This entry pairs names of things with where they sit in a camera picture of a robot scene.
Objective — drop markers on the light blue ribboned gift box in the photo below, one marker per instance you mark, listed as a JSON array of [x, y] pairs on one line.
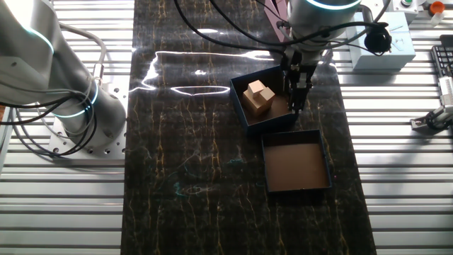
[[400, 46]]

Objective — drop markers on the dark flat device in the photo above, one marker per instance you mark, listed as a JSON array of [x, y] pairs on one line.
[[447, 40]]

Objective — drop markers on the black round wrist camera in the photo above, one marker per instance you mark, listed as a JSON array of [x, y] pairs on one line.
[[377, 40]]

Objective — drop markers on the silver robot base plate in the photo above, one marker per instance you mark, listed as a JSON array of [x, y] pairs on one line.
[[118, 95]]

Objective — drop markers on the dark blue gift box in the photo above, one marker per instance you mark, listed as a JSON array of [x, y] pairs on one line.
[[269, 124]]

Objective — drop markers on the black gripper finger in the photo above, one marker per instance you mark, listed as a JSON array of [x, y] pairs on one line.
[[290, 92], [301, 101]]

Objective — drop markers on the metal camera mounting bracket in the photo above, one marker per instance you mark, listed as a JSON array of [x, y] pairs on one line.
[[419, 123]]

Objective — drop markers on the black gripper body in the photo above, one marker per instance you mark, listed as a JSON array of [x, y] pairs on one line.
[[299, 67]]

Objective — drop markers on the orange capped bottle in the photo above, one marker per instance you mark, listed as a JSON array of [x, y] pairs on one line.
[[437, 8]]

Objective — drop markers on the large wooden block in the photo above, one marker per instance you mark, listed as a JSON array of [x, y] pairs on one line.
[[256, 106]]

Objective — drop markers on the black marbled table mat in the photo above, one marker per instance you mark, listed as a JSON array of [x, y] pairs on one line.
[[194, 159]]

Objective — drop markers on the small wooden cube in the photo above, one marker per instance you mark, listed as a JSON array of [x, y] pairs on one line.
[[255, 88], [268, 95]]

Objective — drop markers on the dark blue gift box lid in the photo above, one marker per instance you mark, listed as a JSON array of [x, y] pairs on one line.
[[297, 166]]

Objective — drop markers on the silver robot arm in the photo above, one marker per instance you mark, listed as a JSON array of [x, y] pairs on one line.
[[35, 53]]

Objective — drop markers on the black keyboard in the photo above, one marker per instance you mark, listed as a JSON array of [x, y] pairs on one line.
[[442, 58]]

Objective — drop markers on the silver depth camera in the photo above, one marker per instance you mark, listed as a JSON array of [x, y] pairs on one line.
[[446, 90]]

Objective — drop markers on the pink gift box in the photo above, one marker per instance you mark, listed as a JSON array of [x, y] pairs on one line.
[[274, 14]]

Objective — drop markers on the gray box with green button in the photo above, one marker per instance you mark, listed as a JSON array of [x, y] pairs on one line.
[[407, 8]]

